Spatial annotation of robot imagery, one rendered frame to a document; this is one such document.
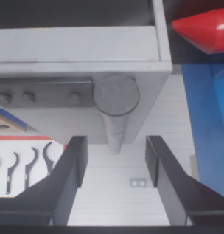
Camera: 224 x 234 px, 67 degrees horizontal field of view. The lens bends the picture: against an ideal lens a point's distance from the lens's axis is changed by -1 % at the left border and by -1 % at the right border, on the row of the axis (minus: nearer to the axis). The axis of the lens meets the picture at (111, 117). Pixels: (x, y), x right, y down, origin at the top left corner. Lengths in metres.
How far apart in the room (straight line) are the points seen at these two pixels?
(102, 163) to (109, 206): 0.44
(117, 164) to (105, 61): 1.81
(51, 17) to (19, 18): 0.04
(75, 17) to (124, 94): 0.12
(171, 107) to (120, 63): 2.07
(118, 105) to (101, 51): 0.06
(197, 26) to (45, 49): 0.19
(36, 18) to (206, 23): 0.21
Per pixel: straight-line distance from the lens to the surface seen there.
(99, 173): 1.97
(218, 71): 0.48
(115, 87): 0.17
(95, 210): 2.00
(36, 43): 0.22
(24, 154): 2.19
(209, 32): 0.27
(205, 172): 0.53
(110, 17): 0.24
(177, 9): 0.29
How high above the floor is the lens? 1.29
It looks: 20 degrees down
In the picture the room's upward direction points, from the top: 180 degrees clockwise
